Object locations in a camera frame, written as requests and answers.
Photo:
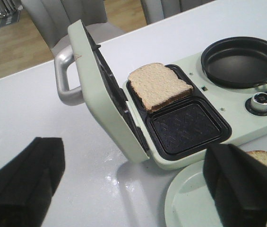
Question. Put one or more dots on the left silver control knob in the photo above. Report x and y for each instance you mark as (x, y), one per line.
(259, 102)

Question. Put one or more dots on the green sandwich maker lid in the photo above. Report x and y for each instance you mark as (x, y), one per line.
(83, 76)

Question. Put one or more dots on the left grey chair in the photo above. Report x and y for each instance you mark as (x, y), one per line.
(53, 17)

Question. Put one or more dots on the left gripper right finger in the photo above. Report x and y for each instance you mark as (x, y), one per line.
(237, 183)

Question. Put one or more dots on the light green plate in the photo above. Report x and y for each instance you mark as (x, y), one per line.
(188, 202)

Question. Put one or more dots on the right grey chair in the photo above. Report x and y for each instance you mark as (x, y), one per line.
(156, 10)

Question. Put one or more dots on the black round frying pan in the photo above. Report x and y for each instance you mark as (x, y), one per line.
(236, 62)

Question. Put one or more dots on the grey chair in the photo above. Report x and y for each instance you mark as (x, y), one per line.
(156, 10)
(53, 17)

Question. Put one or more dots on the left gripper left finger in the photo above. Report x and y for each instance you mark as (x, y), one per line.
(29, 181)

